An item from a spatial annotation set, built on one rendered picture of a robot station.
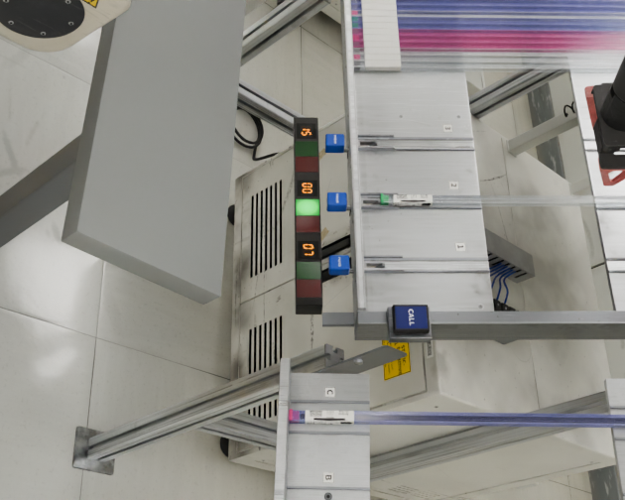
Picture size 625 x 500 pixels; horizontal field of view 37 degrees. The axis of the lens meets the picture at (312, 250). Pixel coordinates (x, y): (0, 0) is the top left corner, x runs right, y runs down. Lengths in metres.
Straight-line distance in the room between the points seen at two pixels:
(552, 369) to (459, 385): 0.35
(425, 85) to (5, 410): 0.94
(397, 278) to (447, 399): 0.34
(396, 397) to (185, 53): 0.70
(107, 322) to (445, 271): 0.83
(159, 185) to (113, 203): 0.09
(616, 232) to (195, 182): 0.65
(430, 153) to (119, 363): 0.81
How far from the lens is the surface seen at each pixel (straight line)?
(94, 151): 1.29
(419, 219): 1.44
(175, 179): 1.36
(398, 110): 1.55
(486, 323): 1.36
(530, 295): 2.00
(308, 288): 1.37
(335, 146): 1.48
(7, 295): 1.86
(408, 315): 1.31
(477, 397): 1.71
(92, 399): 1.89
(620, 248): 1.49
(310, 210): 1.44
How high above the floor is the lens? 1.53
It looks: 38 degrees down
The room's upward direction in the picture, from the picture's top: 64 degrees clockwise
